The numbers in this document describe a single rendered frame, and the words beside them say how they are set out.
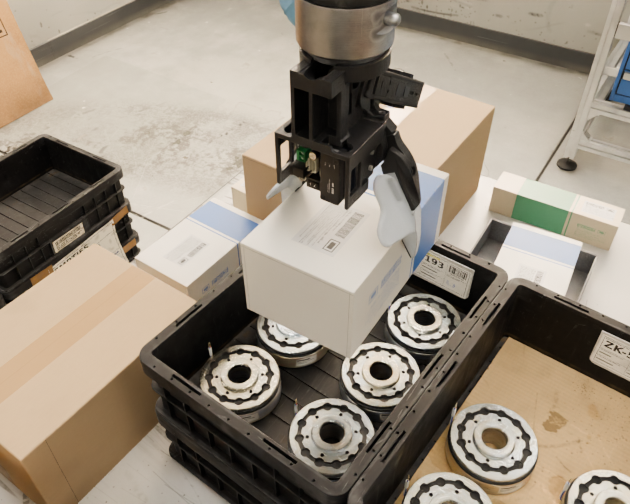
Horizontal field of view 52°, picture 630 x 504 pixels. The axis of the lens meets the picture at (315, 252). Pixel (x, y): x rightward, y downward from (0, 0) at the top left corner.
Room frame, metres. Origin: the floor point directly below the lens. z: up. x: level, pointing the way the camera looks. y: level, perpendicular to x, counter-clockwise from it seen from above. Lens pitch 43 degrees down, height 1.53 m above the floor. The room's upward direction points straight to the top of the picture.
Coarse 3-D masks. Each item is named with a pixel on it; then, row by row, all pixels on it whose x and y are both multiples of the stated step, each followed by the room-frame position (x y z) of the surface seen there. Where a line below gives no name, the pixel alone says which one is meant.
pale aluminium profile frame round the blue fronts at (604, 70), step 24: (624, 0) 2.14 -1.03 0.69; (624, 24) 2.12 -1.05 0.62; (600, 48) 2.16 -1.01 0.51; (624, 48) 2.59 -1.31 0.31; (600, 72) 2.14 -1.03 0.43; (600, 96) 2.50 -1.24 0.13; (576, 120) 2.16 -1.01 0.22; (624, 120) 2.07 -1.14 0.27; (576, 144) 2.14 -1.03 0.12; (600, 144) 2.11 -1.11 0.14
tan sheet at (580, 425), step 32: (512, 352) 0.55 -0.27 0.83; (480, 384) 0.50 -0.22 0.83; (512, 384) 0.50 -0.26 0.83; (544, 384) 0.50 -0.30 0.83; (576, 384) 0.50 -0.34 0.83; (544, 416) 0.45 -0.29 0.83; (576, 416) 0.45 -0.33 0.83; (608, 416) 0.45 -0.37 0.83; (544, 448) 0.41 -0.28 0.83; (576, 448) 0.41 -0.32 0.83; (608, 448) 0.41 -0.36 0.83; (416, 480) 0.37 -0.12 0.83; (544, 480) 0.37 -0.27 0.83
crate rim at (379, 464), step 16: (512, 288) 0.58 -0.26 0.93; (528, 288) 0.58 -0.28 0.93; (544, 288) 0.58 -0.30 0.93; (496, 304) 0.55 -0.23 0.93; (560, 304) 0.55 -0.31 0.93; (576, 304) 0.55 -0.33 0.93; (480, 320) 0.52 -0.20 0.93; (592, 320) 0.53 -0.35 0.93; (608, 320) 0.52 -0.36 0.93; (480, 336) 0.50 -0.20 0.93; (464, 352) 0.47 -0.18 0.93; (448, 368) 0.45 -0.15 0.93; (432, 384) 0.43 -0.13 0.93; (432, 400) 0.41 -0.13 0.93; (416, 416) 0.39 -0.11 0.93; (400, 432) 0.37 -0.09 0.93; (384, 448) 0.35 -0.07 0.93; (400, 448) 0.35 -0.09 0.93; (384, 464) 0.33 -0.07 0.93; (368, 480) 0.31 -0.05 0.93; (352, 496) 0.30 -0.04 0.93
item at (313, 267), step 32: (288, 224) 0.46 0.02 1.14; (320, 224) 0.46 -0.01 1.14; (352, 224) 0.46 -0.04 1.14; (256, 256) 0.43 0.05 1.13; (288, 256) 0.42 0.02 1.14; (320, 256) 0.42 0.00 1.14; (352, 256) 0.42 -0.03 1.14; (384, 256) 0.42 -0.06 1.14; (416, 256) 0.49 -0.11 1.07; (256, 288) 0.43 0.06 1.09; (288, 288) 0.41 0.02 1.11; (320, 288) 0.39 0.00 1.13; (352, 288) 0.38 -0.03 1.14; (384, 288) 0.43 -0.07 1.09; (288, 320) 0.41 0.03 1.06; (320, 320) 0.39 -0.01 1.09; (352, 320) 0.37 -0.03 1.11; (352, 352) 0.38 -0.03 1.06
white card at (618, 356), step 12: (600, 336) 0.52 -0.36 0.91; (612, 336) 0.51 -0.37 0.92; (600, 348) 0.51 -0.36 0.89; (612, 348) 0.51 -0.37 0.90; (624, 348) 0.50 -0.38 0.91; (600, 360) 0.51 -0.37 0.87; (612, 360) 0.50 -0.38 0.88; (624, 360) 0.50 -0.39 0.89; (612, 372) 0.50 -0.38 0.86; (624, 372) 0.49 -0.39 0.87
